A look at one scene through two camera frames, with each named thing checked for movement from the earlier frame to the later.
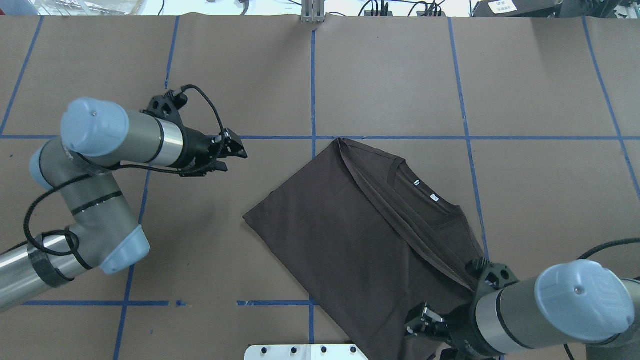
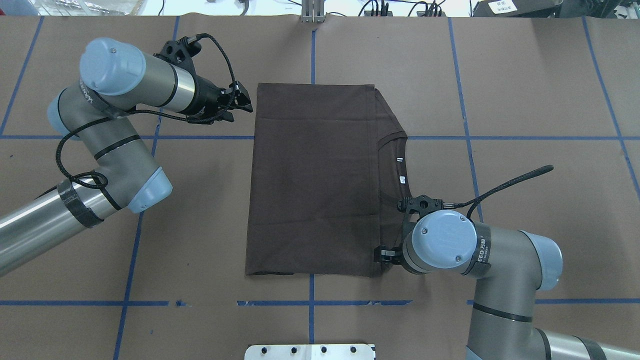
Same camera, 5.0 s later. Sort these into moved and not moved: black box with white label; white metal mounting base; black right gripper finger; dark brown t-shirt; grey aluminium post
Moved: dark brown t-shirt; black right gripper finger
Not moved: grey aluminium post; black box with white label; white metal mounting base
